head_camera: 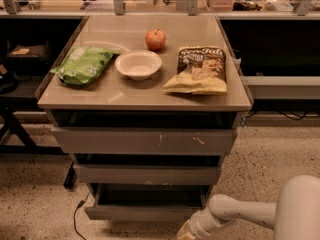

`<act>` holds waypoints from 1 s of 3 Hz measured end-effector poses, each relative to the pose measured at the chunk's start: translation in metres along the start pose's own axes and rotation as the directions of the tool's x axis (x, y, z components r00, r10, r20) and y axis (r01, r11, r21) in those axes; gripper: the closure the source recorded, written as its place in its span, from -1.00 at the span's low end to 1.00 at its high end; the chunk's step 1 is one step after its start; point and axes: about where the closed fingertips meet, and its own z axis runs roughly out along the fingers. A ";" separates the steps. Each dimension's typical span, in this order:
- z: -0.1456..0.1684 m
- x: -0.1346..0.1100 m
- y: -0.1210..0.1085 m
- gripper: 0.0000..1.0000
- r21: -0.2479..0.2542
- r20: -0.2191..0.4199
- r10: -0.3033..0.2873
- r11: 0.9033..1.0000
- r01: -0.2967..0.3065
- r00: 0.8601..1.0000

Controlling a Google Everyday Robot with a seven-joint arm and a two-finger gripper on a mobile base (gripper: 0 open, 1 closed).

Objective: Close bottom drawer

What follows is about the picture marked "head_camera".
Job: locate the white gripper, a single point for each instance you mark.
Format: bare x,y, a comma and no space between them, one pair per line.
202,224

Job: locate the red apple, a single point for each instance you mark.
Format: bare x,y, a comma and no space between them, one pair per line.
155,39

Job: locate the grey drawer cabinet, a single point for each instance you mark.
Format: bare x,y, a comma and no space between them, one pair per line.
115,101

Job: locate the dark box under bench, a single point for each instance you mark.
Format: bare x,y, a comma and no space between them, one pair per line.
33,53

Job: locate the green chip bag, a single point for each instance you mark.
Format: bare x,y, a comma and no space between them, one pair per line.
83,65

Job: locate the grey drawer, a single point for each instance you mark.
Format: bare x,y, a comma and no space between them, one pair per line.
146,175
168,203
144,141

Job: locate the brown yellow chip bag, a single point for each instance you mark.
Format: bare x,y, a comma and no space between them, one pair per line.
201,70

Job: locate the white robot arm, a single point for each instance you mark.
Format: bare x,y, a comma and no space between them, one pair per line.
294,216

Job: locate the black table frame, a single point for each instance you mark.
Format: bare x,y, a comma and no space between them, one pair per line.
11,124

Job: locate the white bowl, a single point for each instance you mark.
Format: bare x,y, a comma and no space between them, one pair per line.
138,65

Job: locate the grey bottom drawer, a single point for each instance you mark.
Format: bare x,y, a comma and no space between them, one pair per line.
168,203

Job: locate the grey top drawer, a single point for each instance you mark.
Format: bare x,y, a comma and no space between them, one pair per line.
144,141

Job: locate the grey middle drawer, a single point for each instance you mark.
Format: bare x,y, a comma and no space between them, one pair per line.
146,175

